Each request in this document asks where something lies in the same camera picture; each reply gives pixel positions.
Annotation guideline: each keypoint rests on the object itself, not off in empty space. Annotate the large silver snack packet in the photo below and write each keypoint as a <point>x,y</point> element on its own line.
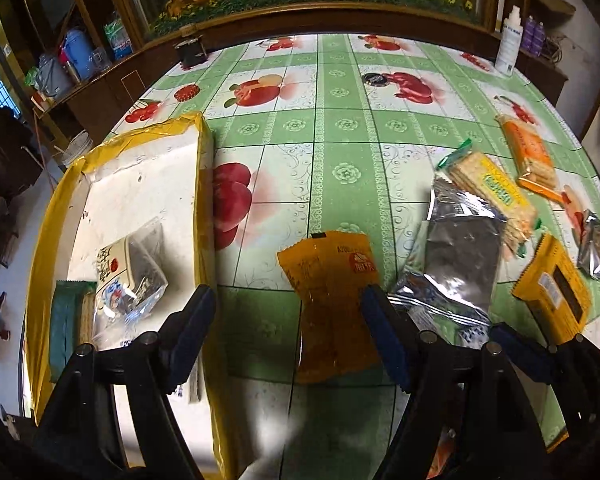
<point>460,255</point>

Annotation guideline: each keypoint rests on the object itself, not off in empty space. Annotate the clear water bottle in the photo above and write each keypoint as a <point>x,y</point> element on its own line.
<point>117,37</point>

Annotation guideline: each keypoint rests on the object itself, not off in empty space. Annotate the glass cup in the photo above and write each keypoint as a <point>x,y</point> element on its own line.
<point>100,60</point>

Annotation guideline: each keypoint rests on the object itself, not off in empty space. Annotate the white spray bottle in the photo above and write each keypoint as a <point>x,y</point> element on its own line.
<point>507,40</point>

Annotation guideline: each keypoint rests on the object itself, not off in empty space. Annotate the dark green cracker packet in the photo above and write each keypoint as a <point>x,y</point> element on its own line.
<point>65,320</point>

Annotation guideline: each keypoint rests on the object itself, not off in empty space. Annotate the small black bottle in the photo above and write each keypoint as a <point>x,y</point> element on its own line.
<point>190,50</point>

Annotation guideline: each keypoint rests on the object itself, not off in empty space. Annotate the orange snack packet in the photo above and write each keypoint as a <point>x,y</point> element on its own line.
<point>330,320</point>

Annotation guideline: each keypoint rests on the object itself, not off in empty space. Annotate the yellow snack packet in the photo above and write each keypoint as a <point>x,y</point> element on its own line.
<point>555,290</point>

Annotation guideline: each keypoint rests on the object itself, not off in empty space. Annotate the red thermos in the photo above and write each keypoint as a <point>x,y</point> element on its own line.
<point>64,62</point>

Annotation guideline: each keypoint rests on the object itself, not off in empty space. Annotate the purple bottle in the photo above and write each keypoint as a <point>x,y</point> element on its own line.
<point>528,35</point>
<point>539,39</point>

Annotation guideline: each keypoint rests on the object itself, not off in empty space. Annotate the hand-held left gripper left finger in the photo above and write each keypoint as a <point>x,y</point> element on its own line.
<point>190,342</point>

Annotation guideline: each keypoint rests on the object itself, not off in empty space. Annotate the blue thermos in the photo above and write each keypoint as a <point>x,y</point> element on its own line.
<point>77,55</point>

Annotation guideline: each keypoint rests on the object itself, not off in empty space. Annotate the green fruit print tablecloth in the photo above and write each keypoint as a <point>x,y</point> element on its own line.
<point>340,125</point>

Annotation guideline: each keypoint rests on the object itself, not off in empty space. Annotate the clear snack packet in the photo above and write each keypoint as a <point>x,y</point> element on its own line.
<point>130,270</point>

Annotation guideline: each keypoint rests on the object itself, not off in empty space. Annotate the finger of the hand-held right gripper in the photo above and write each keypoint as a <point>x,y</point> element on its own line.
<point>522,355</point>
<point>590,420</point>

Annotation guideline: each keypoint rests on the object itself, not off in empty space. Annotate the orange cracker packet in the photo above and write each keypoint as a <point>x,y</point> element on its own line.
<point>527,152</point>

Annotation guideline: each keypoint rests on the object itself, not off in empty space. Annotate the green-edged cracker packet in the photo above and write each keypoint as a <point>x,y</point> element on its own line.
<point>495,195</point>

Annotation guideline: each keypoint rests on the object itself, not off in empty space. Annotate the small silver snack packet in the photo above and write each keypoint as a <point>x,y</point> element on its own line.
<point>597,247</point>

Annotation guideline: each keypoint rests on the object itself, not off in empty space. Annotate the white foam box yellow tape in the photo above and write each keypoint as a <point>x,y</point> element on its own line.
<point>145,185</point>

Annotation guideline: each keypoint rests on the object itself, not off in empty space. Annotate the white bucket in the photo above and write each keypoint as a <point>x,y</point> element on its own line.
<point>75,147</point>

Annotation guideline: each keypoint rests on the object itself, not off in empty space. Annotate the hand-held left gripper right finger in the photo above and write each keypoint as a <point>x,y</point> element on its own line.
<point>387,342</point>

